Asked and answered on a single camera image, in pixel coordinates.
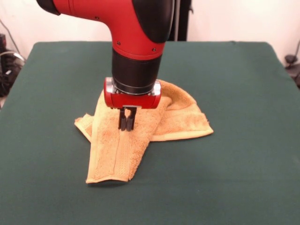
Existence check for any dark green table cloth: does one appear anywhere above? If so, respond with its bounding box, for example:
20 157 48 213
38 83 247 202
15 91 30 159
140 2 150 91
0 41 300 225

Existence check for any black clamp stand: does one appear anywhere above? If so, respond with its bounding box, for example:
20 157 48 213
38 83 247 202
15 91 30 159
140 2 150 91
284 54 300 89

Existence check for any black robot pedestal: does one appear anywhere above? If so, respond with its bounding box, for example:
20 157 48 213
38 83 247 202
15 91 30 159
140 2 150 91
167 0 194 42

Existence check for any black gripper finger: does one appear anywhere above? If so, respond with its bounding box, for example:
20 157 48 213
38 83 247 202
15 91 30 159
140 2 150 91
126 107 138 132
118 107 127 131

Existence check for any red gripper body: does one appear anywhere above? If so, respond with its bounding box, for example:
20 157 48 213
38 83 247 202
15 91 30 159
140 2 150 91
103 76 162 110

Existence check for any yellow terry towel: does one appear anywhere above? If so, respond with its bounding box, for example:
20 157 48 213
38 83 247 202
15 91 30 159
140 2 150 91
74 79 214 185

